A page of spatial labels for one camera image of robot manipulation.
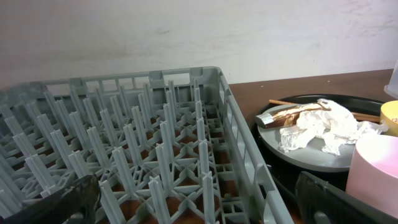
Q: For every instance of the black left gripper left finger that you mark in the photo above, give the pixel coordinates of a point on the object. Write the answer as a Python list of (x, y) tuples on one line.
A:
[(75, 203)]

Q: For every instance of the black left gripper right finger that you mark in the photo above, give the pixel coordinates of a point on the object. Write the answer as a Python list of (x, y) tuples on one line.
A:
[(321, 202)]

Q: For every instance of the pink cup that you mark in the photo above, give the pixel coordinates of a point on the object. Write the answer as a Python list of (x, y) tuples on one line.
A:
[(372, 176)]

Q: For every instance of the white paper napkin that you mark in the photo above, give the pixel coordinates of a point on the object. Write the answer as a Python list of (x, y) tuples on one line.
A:
[(334, 124)]

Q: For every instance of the brown foil wrapper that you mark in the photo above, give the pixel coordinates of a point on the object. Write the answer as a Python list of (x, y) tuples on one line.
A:
[(286, 116)]

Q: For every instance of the yellow bowl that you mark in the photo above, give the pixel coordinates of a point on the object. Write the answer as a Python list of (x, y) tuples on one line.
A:
[(389, 116)]

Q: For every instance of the grey plastic dishwasher rack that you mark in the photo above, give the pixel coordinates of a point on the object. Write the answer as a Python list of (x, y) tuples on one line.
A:
[(168, 146)]

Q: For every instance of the round black tray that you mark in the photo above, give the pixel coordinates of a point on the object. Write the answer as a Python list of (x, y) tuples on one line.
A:
[(286, 167)]

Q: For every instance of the grey round plate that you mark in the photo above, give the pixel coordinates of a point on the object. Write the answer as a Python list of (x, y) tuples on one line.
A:
[(313, 136)]

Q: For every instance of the clear plastic bin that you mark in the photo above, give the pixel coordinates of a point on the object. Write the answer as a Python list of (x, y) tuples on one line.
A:
[(392, 88)]

